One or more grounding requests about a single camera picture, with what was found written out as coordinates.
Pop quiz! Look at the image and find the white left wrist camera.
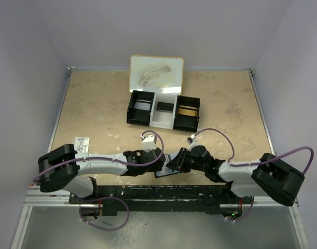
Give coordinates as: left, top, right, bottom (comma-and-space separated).
141, 134, 157, 151

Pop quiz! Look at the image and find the gold card in tray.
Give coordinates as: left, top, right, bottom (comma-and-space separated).
178, 105, 198, 117

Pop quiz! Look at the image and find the aluminium table frame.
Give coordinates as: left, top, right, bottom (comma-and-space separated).
12, 70, 309, 248

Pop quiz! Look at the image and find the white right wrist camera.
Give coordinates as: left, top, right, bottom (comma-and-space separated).
187, 134, 198, 147

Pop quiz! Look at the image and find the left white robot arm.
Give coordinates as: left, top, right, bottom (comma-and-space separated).
33, 144, 166, 203

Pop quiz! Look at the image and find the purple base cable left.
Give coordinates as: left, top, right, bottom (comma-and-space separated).
79, 194, 131, 230

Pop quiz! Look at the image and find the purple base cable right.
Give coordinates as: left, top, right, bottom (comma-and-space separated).
224, 196, 255, 224

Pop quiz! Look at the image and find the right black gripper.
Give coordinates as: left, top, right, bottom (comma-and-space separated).
166, 147, 206, 173

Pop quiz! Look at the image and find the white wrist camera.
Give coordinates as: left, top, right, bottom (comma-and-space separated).
187, 134, 198, 147
141, 134, 157, 151

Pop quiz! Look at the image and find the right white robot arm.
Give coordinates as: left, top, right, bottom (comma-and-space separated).
167, 145, 305, 206

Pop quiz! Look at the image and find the clear plastic packet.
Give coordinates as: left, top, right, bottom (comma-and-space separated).
74, 137, 90, 153

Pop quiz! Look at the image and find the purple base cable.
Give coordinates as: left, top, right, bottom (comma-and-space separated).
224, 196, 255, 224
79, 194, 131, 230

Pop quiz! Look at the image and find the black leather card holder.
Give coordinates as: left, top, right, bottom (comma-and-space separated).
154, 153, 180, 178

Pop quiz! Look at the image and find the black and white compartment tray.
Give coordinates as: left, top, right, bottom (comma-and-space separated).
127, 90, 200, 132

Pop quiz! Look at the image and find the white board with wooden frame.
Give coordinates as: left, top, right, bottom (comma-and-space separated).
129, 55, 184, 95

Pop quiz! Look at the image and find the silver card in tray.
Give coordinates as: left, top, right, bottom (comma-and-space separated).
134, 100, 151, 110

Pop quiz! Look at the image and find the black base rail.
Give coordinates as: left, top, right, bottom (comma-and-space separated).
69, 185, 253, 217

